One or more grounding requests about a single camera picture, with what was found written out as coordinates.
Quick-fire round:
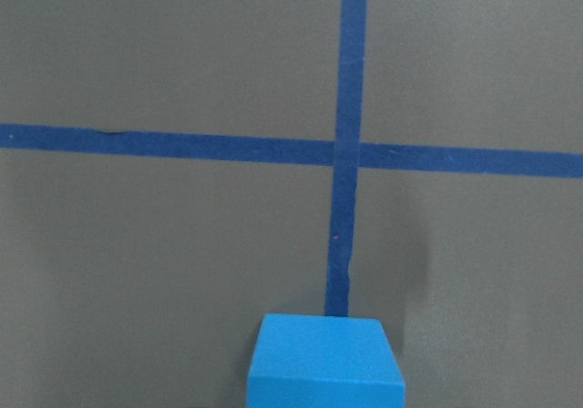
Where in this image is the blue wooden block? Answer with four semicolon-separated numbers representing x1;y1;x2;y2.
246;313;406;407

